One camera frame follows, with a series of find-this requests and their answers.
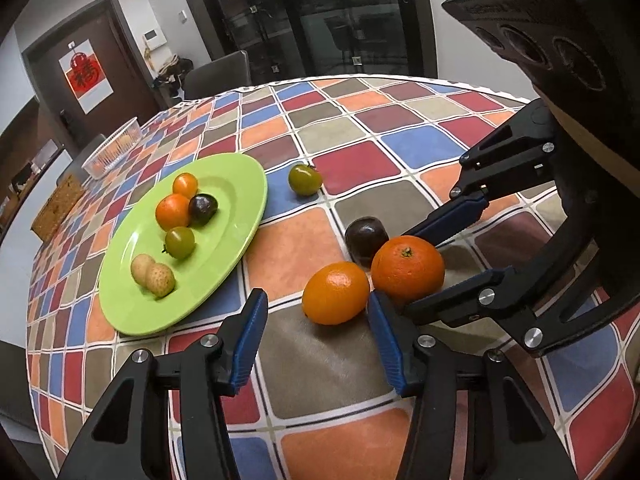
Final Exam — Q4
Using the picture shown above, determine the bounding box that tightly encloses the dark chair far end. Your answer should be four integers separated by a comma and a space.
56, 133, 105, 185

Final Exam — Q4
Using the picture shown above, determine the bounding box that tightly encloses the green tomato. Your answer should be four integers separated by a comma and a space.
288, 164, 323, 197
163, 226, 195, 260

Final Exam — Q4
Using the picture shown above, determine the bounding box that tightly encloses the orange tangerine round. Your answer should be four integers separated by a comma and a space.
371, 235, 445, 304

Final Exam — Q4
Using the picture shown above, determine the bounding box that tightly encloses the dark plum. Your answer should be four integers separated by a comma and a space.
345, 217, 390, 269
189, 193, 218, 226

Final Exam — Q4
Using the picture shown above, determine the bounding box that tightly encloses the clear plastic fruit container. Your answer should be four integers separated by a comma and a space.
81, 117, 142, 180

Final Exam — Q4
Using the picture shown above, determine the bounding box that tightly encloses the brown longan fruit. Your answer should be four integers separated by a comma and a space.
130, 254, 155, 287
145, 263, 176, 298

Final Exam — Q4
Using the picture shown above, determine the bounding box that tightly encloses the dark wooden door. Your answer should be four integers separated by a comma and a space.
22, 0, 165, 153

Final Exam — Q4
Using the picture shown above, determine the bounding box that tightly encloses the green plate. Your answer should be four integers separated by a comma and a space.
98, 153, 268, 336

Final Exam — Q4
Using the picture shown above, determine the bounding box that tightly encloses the smooth orange citrus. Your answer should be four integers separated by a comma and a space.
302, 261, 370, 326

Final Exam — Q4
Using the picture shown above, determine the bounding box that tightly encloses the black glass sliding door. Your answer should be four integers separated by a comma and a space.
186, 0, 438, 82

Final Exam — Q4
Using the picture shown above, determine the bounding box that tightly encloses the black camera box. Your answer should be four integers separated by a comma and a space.
442, 0, 639, 165

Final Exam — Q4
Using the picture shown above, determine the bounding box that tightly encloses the red character door poster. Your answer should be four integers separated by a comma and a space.
58, 39, 114, 115

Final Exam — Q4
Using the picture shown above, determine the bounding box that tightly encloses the large orange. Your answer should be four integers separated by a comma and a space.
154, 194, 190, 232

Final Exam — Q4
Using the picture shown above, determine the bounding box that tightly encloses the woven brown box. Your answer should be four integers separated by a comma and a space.
30, 174, 85, 244

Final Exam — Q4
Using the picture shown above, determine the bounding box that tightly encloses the dark chair right side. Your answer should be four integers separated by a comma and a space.
183, 50, 252, 100

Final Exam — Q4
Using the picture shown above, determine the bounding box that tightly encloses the small orange kumquat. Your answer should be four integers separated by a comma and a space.
172, 172, 198, 200

